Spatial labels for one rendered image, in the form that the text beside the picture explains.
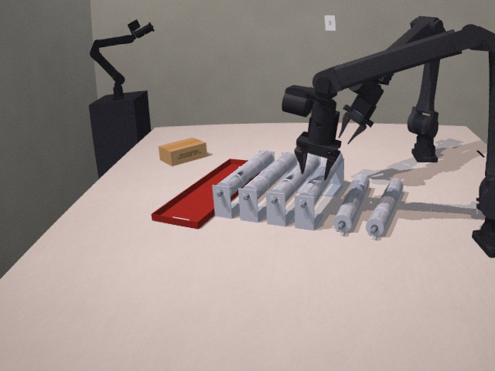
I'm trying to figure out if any brown cardboard box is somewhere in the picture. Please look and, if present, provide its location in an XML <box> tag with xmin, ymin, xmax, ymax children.
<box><xmin>159</xmin><ymin>138</ymin><xmax>207</xmax><ymax>166</ymax></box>

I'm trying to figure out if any red scrap tray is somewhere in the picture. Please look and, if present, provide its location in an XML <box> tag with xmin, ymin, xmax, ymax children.
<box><xmin>151</xmin><ymin>159</ymin><xmax>248</xmax><ymax>229</ymax></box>

